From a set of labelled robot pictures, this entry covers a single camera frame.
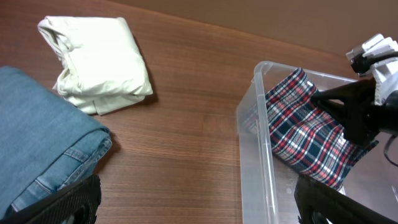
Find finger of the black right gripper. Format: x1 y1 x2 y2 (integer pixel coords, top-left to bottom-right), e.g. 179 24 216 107
311 78 376 124
343 119 378 146

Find cream cloth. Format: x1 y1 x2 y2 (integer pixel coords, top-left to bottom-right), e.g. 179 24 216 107
37 16 153 115

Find blue jeans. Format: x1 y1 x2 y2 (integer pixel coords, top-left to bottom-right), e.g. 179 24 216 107
1 67 112 218

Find plaid cloth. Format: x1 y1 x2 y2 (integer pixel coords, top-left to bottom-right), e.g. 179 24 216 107
263 68 379 190

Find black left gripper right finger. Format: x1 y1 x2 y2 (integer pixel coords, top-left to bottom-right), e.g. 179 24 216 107
294 174 397 224

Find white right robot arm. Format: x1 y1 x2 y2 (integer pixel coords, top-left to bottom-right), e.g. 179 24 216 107
311 34 397 147

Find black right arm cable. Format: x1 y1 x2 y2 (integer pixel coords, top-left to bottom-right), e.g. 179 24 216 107
382 134 398 167

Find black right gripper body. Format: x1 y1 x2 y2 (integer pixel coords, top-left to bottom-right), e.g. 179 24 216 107
366 90 397 135

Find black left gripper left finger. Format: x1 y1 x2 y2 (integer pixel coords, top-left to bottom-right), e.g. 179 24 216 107
1 174 101 224

